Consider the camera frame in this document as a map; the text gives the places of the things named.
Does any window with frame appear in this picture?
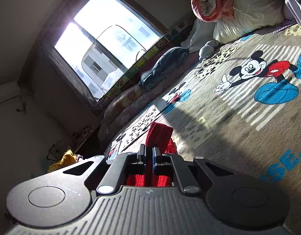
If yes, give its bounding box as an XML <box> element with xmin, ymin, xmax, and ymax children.
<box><xmin>36</xmin><ymin>0</ymin><xmax>175</xmax><ymax>108</ymax></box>

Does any small grey plush toy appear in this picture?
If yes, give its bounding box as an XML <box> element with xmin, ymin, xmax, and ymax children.
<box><xmin>199</xmin><ymin>40</ymin><xmax>219</xmax><ymax>60</ymax></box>

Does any white cloth by pillow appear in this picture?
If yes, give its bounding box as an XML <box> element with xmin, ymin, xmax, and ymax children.
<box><xmin>181</xmin><ymin>19</ymin><xmax>216</xmax><ymax>53</ymax></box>

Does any floral folded mattress pad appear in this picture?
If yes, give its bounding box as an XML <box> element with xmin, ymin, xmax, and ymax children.
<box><xmin>98</xmin><ymin>56</ymin><xmax>197</xmax><ymax>150</ymax></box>

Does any yellow knitted garment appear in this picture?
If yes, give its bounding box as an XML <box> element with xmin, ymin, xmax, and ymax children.
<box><xmin>47</xmin><ymin>149</ymin><xmax>78</xmax><ymax>173</ymax></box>

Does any Mickey Mouse bed blanket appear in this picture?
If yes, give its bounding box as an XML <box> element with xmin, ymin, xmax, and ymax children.
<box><xmin>105</xmin><ymin>24</ymin><xmax>301</xmax><ymax>234</ymax></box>

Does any dark blue folded garment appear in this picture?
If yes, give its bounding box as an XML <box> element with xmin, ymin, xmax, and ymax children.
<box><xmin>139</xmin><ymin>47</ymin><xmax>189</xmax><ymax>91</ymax></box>

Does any red knitted sweater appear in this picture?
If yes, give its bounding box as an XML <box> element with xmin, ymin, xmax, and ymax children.
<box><xmin>126</xmin><ymin>122</ymin><xmax>177</xmax><ymax>187</ymax></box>

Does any cream white pillow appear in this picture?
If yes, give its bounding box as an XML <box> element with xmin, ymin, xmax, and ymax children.
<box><xmin>213</xmin><ymin>0</ymin><xmax>284</xmax><ymax>43</ymax></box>

